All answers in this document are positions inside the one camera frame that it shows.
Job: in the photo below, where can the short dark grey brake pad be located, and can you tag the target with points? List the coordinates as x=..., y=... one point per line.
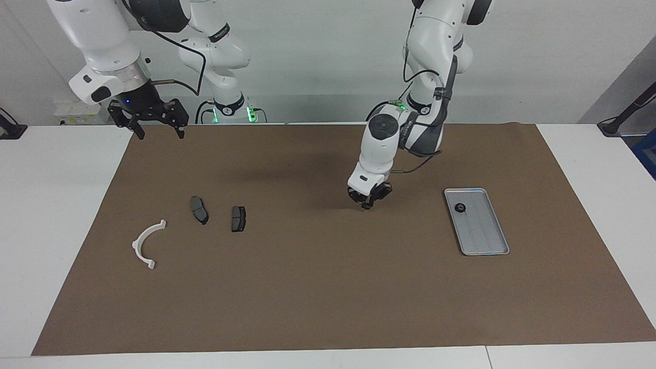
x=238, y=219

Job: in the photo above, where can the silver metal tray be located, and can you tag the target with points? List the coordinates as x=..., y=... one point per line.
x=484, y=233

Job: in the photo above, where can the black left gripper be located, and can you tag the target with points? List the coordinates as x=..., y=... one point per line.
x=370, y=193

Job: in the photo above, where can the large black bearing gear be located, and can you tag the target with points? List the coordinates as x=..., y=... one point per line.
x=460, y=207

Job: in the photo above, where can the brown table mat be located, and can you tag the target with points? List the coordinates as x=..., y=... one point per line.
x=307, y=287

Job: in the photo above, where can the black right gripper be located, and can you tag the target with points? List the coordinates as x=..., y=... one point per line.
x=141, y=100

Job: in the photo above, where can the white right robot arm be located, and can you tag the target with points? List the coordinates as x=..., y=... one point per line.
x=97, y=31

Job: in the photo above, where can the blue crate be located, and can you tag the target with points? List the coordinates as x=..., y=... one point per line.
x=648, y=154

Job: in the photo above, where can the black stand with pole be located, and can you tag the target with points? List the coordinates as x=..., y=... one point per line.
x=612, y=125

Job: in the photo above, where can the white power strip box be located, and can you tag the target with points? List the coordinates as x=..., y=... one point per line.
x=77, y=115

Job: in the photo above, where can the white semicircular plastic bracket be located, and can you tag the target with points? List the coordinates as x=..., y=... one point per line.
x=137, y=250

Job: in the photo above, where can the long dark grey brake pad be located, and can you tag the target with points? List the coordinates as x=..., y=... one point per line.
x=199, y=209

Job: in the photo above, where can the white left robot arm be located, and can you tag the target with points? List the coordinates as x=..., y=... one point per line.
x=379, y=148

